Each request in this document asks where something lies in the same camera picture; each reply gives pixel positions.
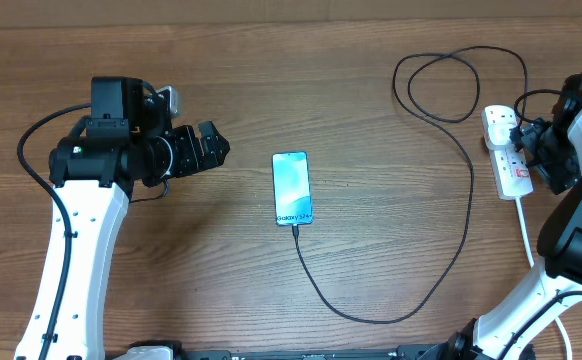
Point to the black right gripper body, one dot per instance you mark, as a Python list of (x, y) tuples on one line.
[(551, 155)]

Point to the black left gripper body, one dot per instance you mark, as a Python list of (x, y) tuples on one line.
[(185, 157)]

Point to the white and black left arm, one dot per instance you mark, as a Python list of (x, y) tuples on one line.
[(127, 137)]

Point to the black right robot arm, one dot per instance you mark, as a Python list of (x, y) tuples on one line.
[(554, 282)]

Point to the white USB charger adapter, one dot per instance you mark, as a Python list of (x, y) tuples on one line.
[(498, 136)]

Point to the white power strip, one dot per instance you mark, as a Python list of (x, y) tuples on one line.
[(512, 177)]

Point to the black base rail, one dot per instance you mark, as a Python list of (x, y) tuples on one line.
[(174, 350)]

